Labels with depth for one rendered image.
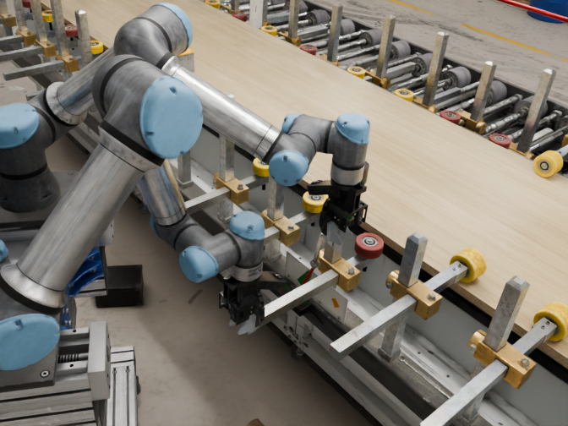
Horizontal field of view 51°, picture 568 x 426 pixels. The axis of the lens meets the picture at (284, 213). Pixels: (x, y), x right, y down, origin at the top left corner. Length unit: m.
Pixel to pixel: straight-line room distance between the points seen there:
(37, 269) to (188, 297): 1.83
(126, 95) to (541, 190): 1.51
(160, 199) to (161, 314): 1.53
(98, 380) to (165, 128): 0.56
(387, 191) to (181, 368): 1.13
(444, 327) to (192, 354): 1.16
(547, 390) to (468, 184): 0.71
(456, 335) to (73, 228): 1.16
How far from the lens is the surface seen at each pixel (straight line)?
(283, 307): 1.54
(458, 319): 1.75
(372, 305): 1.92
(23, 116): 1.54
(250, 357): 2.54
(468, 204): 1.96
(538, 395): 1.73
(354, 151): 1.31
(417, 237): 1.40
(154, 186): 1.21
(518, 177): 2.17
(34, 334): 1.02
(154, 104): 0.92
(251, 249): 1.28
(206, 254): 1.22
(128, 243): 3.11
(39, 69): 2.89
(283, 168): 1.20
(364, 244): 1.69
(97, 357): 1.27
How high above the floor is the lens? 1.95
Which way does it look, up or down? 36 degrees down
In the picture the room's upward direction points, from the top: 4 degrees clockwise
